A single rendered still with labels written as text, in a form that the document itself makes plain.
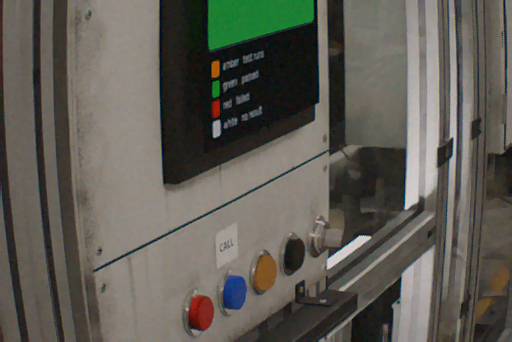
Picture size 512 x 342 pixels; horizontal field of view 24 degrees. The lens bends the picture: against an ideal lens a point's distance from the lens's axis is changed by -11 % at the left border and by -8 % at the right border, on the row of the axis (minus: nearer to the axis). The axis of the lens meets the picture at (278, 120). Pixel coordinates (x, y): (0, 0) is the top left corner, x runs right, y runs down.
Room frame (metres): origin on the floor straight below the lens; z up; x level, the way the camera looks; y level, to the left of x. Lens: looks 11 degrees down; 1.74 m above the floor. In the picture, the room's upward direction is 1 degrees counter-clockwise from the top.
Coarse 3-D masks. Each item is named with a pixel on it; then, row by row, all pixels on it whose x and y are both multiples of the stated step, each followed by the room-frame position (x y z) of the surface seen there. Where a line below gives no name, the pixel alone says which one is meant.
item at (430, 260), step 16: (448, 48) 1.56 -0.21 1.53; (448, 64) 1.56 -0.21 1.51; (448, 80) 1.56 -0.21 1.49; (448, 96) 1.56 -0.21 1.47; (448, 112) 1.56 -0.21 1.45; (448, 128) 1.56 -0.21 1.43; (432, 256) 1.53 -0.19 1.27; (432, 272) 1.53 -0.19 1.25; (320, 288) 1.18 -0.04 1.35; (432, 288) 1.53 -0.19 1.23; (400, 304) 1.55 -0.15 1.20; (432, 304) 1.54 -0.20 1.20; (400, 320) 1.54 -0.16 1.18; (432, 320) 1.54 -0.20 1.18; (400, 336) 1.54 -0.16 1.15; (416, 336) 1.53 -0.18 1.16
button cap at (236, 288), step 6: (234, 276) 0.97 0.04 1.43; (240, 276) 0.97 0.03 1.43; (228, 282) 0.96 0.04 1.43; (234, 282) 0.96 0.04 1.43; (240, 282) 0.97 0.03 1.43; (228, 288) 0.96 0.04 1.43; (234, 288) 0.96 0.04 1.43; (240, 288) 0.97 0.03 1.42; (246, 288) 0.98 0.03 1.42; (228, 294) 0.95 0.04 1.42; (234, 294) 0.96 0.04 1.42; (240, 294) 0.97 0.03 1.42; (246, 294) 0.98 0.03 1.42; (228, 300) 0.95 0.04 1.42; (234, 300) 0.96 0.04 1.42; (240, 300) 0.97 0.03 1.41; (228, 306) 0.96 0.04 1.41; (234, 306) 0.96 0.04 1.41; (240, 306) 0.97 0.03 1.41
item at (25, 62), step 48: (48, 0) 0.77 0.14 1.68; (48, 48) 0.77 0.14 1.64; (480, 48) 1.72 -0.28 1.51; (48, 96) 0.77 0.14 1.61; (480, 96) 1.72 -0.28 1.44; (48, 144) 0.76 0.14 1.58; (480, 144) 1.72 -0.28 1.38; (48, 192) 0.76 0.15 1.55; (48, 240) 0.76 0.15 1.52; (48, 288) 0.75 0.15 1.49; (48, 336) 0.74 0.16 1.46; (336, 336) 1.68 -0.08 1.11; (384, 336) 1.65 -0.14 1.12
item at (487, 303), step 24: (504, 168) 1.97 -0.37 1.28; (504, 192) 1.98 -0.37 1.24; (504, 216) 1.99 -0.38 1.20; (504, 240) 2.00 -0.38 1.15; (480, 264) 1.85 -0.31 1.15; (504, 264) 2.02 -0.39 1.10; (480, 288) 1.86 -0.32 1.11; (504, 288) 2.04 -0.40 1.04; (480, 312) 1.88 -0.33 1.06; (504, 312) 2.06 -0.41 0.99; (480, 336) 1.90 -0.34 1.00; (504, 336) 2.09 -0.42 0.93
